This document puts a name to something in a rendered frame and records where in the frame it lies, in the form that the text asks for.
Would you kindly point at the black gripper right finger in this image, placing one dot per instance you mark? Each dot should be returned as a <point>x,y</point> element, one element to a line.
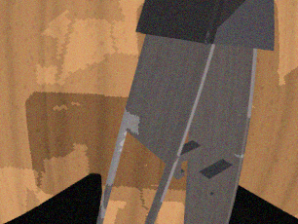
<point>250,209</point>

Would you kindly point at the light brown wooden board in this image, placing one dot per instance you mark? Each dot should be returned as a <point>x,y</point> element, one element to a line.
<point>66,67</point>

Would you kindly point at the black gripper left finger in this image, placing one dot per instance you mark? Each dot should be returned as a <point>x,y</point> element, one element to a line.
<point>77,204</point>

